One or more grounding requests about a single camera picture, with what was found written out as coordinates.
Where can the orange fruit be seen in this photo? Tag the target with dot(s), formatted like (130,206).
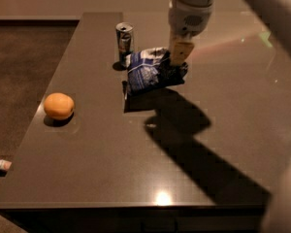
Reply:
(59,106)

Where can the silver blue redbull can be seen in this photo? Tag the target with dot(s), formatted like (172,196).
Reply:
(125,41)

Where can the blue chip bag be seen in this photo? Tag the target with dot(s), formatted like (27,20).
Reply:
(151,69)

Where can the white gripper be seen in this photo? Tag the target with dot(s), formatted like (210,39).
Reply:
(186,18)

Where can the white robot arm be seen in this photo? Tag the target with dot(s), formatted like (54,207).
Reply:
(275,17)

